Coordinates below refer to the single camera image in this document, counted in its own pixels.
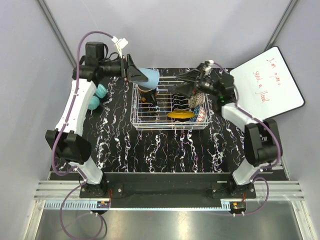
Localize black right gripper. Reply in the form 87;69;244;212
173;63;221;100

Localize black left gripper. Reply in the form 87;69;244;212
99;54;149;83

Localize light blue cup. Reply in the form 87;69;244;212
138;68;160;90

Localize blue triangle patterned bowl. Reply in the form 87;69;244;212
190;105;207;124

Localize red interior mug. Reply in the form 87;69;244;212
137;85;158;106

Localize yellow patterned plate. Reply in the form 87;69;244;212
167;110;195;119

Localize white wire dish rack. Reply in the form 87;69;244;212
130;76;212;131

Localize black floral square plate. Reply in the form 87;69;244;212
156;85;178;94

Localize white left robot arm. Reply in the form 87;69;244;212
45;41;148;198

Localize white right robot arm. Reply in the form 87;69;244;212
173;60;283;199

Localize brown patterned bowl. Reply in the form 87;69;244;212
188;92;205;109

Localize teal cat-ear headphones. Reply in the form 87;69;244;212
88;84;108;110

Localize white dry-erase board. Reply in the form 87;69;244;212
230;46;305;120

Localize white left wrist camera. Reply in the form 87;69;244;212
111;36;129;57

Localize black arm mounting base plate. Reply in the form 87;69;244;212
79;173;257;210

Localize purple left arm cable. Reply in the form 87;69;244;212
51;31;118;237

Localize aluminium front rail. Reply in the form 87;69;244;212
34;180;304;211

